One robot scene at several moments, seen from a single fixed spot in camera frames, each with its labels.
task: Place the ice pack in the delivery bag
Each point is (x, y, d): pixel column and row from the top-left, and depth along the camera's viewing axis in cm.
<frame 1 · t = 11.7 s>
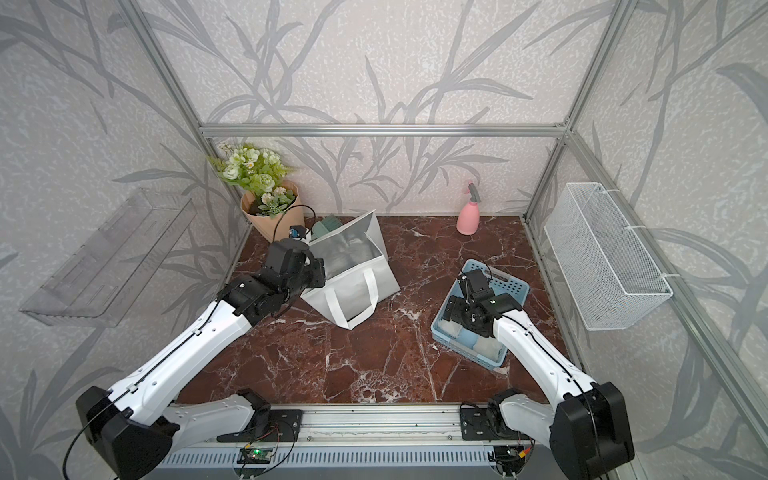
left hand: (323, 264, 76), fingers closed
right hand: (457, 313, 85), fingers open
white insulated delivery bag: (356, 272, 75), point 26 cm above the table
light blue plastic basket: (504, 281, 95), point 7 cm above the table
white ice pack: (449, 328, 89), point 3 cm above the table
pink spray bottle: (469, 217, 113), point 8 cm above the table
artificial green white plant: (258, 170, 95), point 30 cm above the table

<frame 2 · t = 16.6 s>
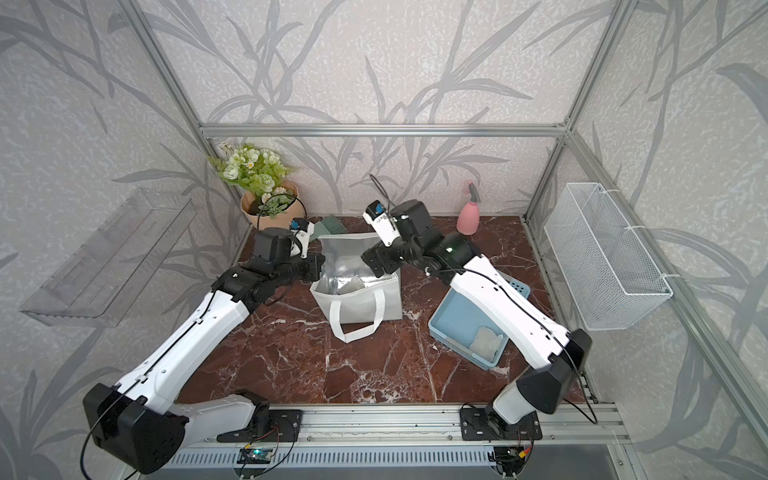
left hand: (325, 257, 77), fingers closed
right hand: (377, 244, 71), fingers open
white insulated delivery bag: (359, 313, 84), point 11 cm above the table
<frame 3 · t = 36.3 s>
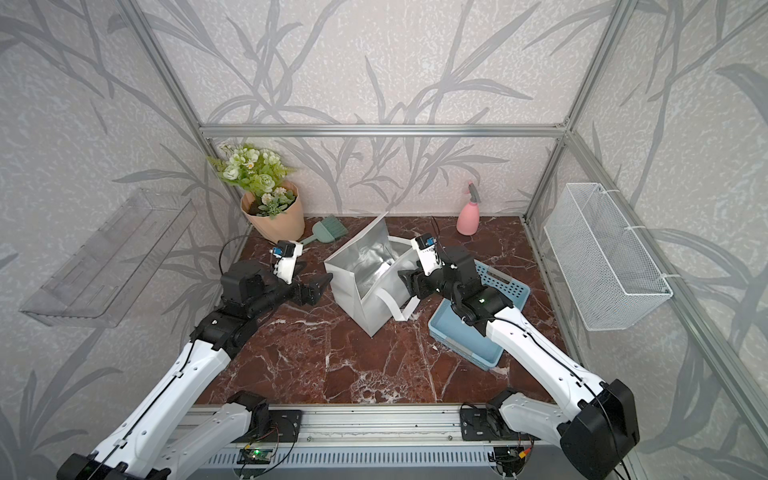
left hand: (317, 269, 73), fingers open
right hand: (408, 265, 76), fingers open
white insulated delivery bag: (367, 272, 101), point 4 cm above the table
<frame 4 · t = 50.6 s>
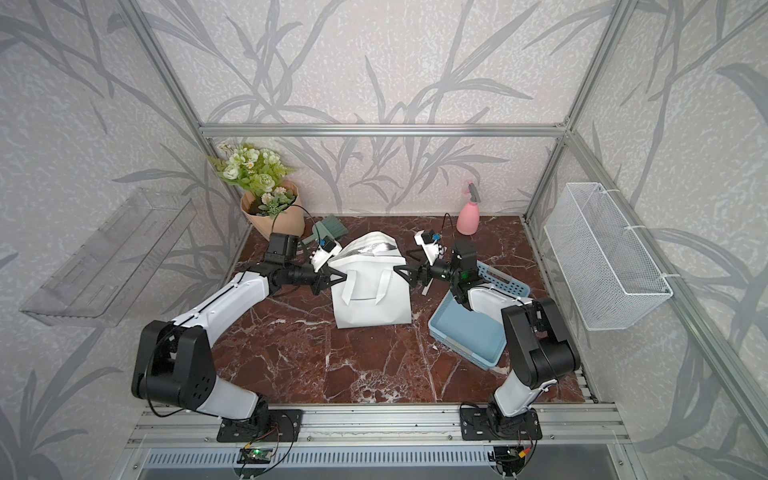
left hand: (343, 275, 83), fingers closed
right hand: (403, 258, 85), fingers open
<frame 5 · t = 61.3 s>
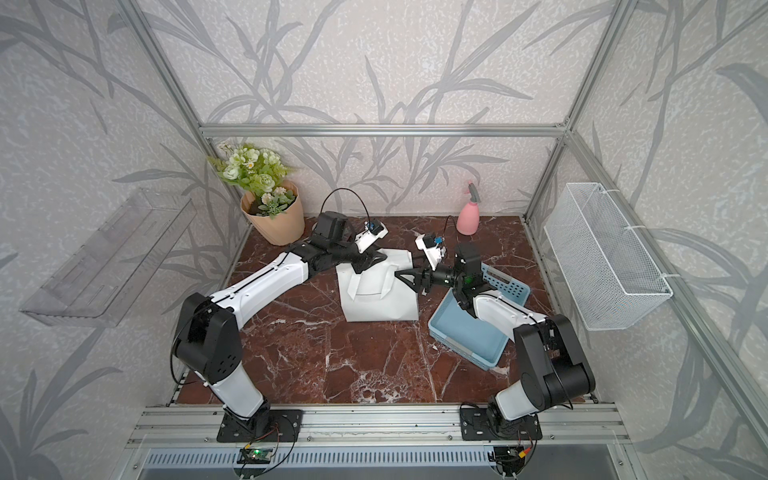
left hand: (381, 251, 85), fingers open
right hand: (401, 267, 81), fingers open
white insulated delivery bag: (378, 294, 85), point 13 cm above the table
